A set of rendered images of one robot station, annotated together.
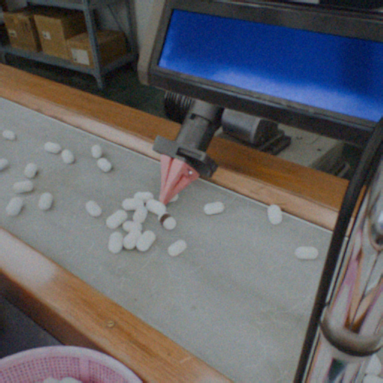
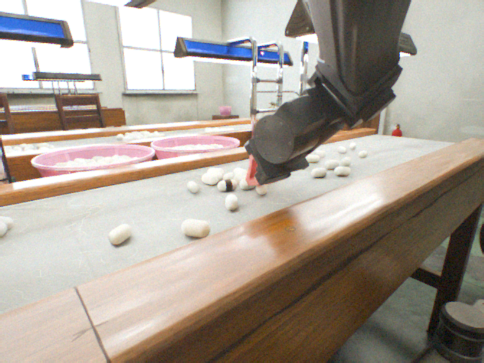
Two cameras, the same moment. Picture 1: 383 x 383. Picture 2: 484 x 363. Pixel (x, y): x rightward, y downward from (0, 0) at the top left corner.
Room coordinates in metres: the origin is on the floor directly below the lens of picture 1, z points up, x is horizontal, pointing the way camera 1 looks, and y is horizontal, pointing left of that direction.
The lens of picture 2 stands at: (0.60, -0.43, 0.91)
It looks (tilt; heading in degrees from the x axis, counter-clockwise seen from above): 17 degrees down; 102
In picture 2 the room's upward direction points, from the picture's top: straight up
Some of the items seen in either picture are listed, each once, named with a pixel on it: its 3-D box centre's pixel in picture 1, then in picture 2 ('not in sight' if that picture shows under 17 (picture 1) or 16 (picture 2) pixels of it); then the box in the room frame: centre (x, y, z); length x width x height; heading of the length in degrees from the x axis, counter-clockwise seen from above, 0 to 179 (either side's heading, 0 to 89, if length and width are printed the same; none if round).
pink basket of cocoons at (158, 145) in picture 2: not in sight; (196, 156); (0.28, 0.38, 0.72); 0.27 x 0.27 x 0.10
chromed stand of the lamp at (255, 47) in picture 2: not in sight; (253, 96); (0.38, 0.84, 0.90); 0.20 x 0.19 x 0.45; 53
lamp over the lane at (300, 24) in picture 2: not in sight; (364, 34); (0.76, 0.55, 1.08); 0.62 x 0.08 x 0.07; 53
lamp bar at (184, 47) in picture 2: not in sight; (241, 53); (0.31, 0.89, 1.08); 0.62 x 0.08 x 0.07; 53
